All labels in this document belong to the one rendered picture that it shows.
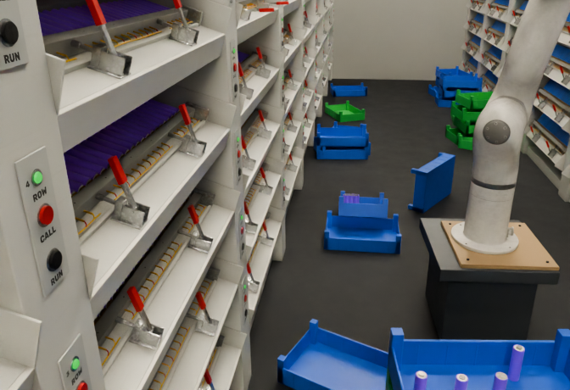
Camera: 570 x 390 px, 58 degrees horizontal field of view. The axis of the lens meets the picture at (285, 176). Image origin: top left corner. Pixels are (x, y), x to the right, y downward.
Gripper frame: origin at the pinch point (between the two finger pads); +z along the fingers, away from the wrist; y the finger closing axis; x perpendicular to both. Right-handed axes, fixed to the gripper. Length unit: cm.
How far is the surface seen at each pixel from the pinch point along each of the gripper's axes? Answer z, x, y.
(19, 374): 14, 27, 126
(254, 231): 22, 64, 31
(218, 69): 12, 15, 55
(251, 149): 21, 44, 17
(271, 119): 20, 44, -15
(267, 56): 16.1, 22.8, -14.6
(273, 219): 28, 82, -15
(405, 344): -16, 64, 83
